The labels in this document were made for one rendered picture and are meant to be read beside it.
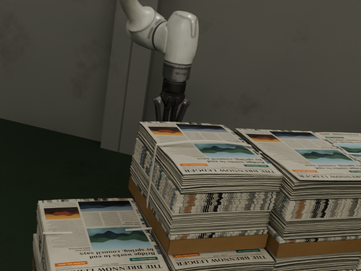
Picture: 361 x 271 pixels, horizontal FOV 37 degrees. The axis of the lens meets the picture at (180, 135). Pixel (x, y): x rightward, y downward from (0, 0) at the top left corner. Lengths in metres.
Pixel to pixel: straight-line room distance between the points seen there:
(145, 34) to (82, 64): 2.52
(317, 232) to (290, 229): 0.09
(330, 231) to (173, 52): 0.70
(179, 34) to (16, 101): 3.04
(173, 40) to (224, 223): 0.59
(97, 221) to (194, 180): 0.34
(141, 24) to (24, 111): 2.92
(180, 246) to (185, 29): 0.66
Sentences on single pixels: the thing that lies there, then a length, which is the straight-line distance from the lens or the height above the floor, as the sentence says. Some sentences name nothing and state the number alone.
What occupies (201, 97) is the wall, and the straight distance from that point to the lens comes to 3.99.
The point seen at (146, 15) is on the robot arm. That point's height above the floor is 1.34.
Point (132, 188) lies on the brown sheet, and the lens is 1.64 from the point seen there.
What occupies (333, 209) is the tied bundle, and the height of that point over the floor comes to 0.97.
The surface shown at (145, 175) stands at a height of 0.95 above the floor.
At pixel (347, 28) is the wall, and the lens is 3.84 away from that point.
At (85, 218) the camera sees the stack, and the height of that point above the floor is 0.83.
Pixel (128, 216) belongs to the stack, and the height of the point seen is 0.83.
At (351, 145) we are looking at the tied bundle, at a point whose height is 1.06.
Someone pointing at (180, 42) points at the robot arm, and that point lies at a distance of 1.65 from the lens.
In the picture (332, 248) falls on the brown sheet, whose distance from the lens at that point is 1.56.
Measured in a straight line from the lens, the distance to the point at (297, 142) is 1.65.
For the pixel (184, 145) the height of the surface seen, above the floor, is 1.06.
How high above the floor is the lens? 1.57
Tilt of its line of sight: 19 degrees down
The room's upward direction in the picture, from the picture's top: 9 degrees clockwise
